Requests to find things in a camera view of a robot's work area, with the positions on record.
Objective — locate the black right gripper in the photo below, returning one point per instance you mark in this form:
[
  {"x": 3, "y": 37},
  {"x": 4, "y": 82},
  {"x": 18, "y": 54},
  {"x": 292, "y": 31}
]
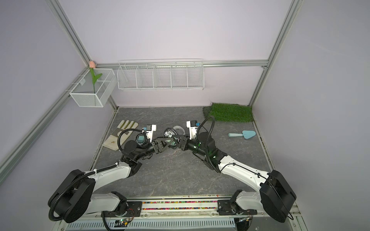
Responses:
[{"x": 183, "y": 141}]

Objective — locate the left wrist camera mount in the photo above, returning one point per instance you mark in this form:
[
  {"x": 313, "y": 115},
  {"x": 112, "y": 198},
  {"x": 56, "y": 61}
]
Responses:
[{"x": 148, "y": 131}]

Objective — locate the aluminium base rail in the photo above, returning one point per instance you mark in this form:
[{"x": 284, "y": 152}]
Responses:
[{"x": 185, "y": 209}]

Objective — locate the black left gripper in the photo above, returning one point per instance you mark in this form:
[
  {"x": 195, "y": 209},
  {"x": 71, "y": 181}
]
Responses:
[{"x": 158, "y": 146}]

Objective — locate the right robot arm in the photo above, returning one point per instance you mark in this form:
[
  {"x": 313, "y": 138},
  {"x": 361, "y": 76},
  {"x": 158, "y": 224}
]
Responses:
[{"x": 248, "y": 173}]

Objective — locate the beige gardening glove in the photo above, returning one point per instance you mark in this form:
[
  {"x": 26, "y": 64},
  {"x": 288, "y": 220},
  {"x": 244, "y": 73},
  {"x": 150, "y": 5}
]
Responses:
[{"x": 112, "y": 141}]

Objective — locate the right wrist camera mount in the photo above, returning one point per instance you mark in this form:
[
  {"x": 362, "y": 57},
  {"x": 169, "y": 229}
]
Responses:
[{"x": 192, "y": 125}]

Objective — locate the artificial pink tulip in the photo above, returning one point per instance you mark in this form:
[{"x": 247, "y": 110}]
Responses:
[{"x": 95, "y": 77}]

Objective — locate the white wire wall shelf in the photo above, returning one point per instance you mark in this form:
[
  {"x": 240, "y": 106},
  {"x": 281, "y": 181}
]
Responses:
[{"x": 161, "y": 74}]

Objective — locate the teal garden trowel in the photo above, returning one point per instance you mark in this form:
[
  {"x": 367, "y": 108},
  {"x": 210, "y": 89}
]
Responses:
[{"x": 244, "y": 134}]

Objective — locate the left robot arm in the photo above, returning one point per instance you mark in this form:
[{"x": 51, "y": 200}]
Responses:
[{"x": 86, "y": 183}]

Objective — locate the white mesh wall basket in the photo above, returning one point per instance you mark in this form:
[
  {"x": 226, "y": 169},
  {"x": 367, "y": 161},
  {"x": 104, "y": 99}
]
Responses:
[{"x": 82, "y": 92}]

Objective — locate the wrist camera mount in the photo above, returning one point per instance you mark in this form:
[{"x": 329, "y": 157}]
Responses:
[
  {"x": 148, "y": 131},
  {"x": 192, "y": 125}
]

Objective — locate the green artificial grass mat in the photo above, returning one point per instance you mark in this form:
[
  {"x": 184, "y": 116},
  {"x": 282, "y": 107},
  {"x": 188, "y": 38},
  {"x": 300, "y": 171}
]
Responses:
[{"x": 229, "y": 112}]

